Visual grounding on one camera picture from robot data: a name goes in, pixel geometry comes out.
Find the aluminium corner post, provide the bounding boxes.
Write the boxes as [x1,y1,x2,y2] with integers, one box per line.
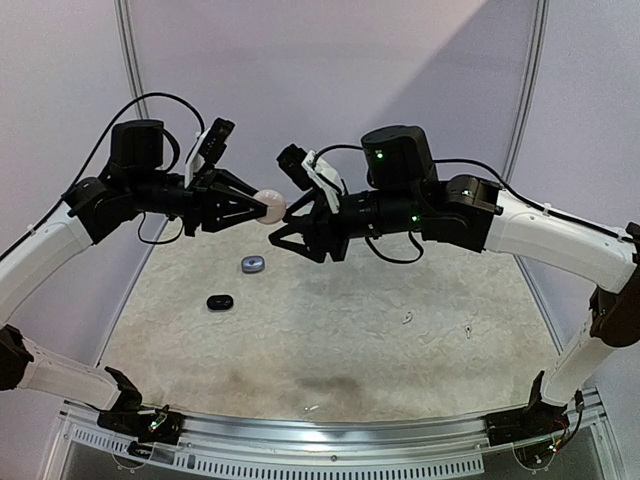
[502,0,549,181]
[114,0,145,98]

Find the black oval charging case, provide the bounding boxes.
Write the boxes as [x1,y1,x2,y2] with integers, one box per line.
[206,294,234,311]

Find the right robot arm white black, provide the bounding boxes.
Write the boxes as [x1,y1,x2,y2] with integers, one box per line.
[269,125,639,436]

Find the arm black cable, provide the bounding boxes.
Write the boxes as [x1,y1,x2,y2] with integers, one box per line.
[312,144,640,241]
[59,93,207,201]

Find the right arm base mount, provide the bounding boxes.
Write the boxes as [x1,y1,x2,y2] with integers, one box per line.
[484,402,568,446]

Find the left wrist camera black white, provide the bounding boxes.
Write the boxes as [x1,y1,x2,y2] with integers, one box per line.
[184,118,236,187]

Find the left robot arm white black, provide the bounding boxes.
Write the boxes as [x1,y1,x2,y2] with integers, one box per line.
[1,118,267,434]

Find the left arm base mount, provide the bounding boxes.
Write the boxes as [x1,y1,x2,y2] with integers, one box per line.
[97,394,185,445]

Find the purple earbud charging case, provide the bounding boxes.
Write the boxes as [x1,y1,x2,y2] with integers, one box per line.
[241,255,266,274]

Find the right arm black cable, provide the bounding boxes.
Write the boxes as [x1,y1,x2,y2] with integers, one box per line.
[312,144,640,241]

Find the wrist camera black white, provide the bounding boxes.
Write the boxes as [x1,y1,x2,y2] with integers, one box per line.
[276,144,346,214]
[184,118,236,187]

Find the left aluminium corner post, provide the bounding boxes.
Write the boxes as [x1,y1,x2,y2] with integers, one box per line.
[114,0,145,98]

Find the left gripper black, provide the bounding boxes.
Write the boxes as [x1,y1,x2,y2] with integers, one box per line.
[129,162,269,235]

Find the aluminium front rail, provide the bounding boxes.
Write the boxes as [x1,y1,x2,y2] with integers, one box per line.
[43,390,624,479]

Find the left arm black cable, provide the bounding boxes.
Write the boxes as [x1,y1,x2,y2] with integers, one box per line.
[59,93,207,201]

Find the pink round charging case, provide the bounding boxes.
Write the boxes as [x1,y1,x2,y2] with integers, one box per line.
[253,189,287,225]

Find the right aluminium corner post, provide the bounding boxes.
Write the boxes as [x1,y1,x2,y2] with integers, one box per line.
[502,0,549,181]

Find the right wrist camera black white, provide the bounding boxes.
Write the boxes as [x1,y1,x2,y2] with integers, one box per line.
[276,144,346,214]

